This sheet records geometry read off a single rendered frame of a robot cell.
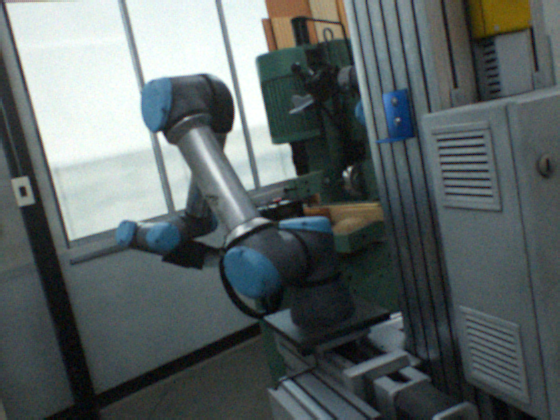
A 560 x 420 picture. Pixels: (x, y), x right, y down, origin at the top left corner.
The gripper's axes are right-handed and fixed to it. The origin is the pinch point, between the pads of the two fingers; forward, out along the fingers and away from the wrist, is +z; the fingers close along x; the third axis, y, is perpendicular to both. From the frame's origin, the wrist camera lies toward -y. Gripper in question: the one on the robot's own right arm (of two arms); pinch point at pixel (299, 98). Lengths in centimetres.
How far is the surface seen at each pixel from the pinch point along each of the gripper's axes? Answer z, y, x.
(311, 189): 8.8, -28.8, 13.6
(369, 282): -10, -54, 34
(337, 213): -0.8, -36.0, 19.1
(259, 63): 13.8, 12.2, -8.0
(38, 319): 156, -32, 81
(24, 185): 144, 15, 37
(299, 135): 5.3, -10.7, 5.3
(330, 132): 5.3, -21.7, -6.8
